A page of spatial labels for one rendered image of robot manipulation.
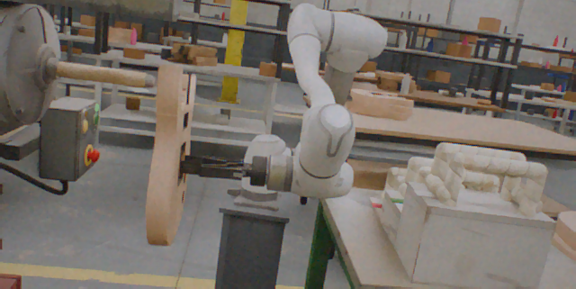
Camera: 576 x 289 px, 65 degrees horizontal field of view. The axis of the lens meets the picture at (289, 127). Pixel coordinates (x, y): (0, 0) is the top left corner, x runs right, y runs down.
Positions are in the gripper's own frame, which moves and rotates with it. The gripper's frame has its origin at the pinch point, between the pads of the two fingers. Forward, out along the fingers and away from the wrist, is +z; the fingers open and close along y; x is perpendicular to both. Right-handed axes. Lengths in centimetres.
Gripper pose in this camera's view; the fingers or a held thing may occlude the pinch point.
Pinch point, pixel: (183, 163)
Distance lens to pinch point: 112.0
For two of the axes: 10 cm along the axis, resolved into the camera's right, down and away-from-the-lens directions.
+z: -9.9, -1.1, -1.1
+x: 1.2, -9.9, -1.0
